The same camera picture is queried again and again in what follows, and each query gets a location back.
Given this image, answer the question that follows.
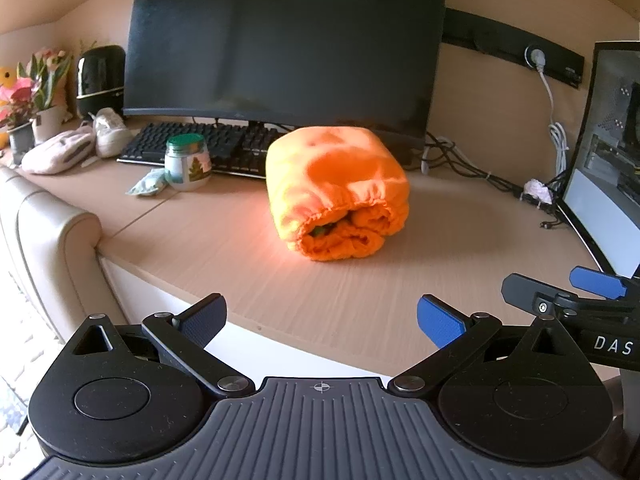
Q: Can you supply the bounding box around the glass jar with green lid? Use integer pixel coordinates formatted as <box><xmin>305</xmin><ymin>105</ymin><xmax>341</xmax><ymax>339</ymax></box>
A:
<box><xmin>164</xmin><ymin>134</ymin><xmax>212</xmax><ymax>192</ymax></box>

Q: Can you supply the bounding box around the black round speaker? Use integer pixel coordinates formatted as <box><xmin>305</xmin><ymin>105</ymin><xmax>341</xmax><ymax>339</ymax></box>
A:
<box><xmin>75</xmin><ymin>44</ymin><xmax>127</xmax><ymax>122</ymax></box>

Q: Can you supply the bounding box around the small pale green packet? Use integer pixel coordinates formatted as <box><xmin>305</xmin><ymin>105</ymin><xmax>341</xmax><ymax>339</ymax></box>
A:
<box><xmin>125</xmin><ymin>167</ymin><xmax>174</xmax><ymax>199</ymax></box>

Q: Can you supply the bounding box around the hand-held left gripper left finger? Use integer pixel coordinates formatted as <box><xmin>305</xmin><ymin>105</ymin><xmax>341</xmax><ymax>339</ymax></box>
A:
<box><xmin>74</xmin><ymin>293</ymin><xmax>256</xmax><ymax>397</ymax></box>

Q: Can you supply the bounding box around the black mechanical keyboard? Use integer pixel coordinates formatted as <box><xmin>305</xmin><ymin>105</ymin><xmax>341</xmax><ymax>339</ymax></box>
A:
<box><xmin>116</xmin><ymin>122</ymin><xmax>287</xmax><ymax>181</ymax></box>

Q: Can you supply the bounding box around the flower plant in white pot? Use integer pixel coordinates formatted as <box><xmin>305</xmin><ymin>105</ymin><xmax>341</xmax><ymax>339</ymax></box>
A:
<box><xmin>17</xmin><ymin>47</ymin><xmax>75</xmax><ymax>144</ymax></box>

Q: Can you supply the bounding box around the black curved computer monitor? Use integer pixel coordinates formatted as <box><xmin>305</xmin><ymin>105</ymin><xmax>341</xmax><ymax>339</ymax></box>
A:
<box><xmin>121</xmin><ymin>0</ymin><xmax>448</xmax><ymax>168</ymax></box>

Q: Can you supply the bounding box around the glass panel computer case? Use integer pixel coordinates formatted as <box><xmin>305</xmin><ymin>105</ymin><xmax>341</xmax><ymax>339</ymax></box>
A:
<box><xmin>556</xmin><ymin>40</ymin><xmax>640</xmax><ymax>281</ymax></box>

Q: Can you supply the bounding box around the white sneaker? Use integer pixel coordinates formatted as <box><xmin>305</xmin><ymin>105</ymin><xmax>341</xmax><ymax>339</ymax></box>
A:
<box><xmin>89</xmin><ymin>107</ymin><xmax>134</xmax><ymax>159</ymax></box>

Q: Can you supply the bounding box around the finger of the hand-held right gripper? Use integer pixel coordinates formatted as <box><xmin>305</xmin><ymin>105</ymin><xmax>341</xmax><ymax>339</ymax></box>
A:
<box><xmin>501</xmin><ymin>273</ymin><xmax>576</xmax><ymax>317</ymax></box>
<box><xmin>569</xmin><ymin>265</ymin><xmax>640</xmax><ymax>303</ymax></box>

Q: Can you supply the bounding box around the orange garment with green trim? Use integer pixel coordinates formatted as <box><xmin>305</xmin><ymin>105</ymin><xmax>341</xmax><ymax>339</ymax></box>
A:
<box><xmin>265</xmin><ymin>126</ymin><xmax>412</xmax><ymax>263</ymax></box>

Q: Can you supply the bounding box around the black wall socket rail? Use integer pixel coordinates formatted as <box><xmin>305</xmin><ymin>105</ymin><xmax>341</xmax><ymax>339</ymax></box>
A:
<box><xmin>442</xmin><ymin>7</ymin><xmax>586</xmax><ymax>89</ymax></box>

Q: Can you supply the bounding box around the white power cable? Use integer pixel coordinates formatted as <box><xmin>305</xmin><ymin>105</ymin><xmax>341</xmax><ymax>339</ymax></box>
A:
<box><xmin>525</xmin><ymin>45</ymin><xmax>572</xmax><ymax>177</ymax></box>

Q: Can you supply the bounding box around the yellow plush toy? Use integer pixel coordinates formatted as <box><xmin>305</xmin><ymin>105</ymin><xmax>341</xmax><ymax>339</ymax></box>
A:
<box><xmin>0</xmin><ymin>64</ymin><xmax>22</xmax><ymax>107</ymax></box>

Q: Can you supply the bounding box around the black cable bundle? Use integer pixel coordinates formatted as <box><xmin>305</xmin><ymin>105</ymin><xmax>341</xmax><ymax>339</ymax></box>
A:
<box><xmin>424</xmin><ymin>132</ymin><xmax>565</xmax><ymax>232</ymax></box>

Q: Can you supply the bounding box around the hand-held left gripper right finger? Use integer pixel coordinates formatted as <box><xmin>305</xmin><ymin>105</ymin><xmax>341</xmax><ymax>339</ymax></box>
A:
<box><xmin>387</xmin><ymin>294</ymin><xmax>583</xmax><ymax>397</ymax></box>

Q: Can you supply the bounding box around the pink leaf plant grey pot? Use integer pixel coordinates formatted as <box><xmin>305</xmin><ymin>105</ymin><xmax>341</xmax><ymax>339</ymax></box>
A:
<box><xmin>0</xmin><ymin>85</ymin><xmax>37</xmax><ymax>166</ymax></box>

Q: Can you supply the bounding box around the beige leather chair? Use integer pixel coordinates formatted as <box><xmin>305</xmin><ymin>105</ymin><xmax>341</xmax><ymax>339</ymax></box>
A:
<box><xmin>0</xmin><ymin>164</ymin><xmax>132</xmax><ymax>347</ymax></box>

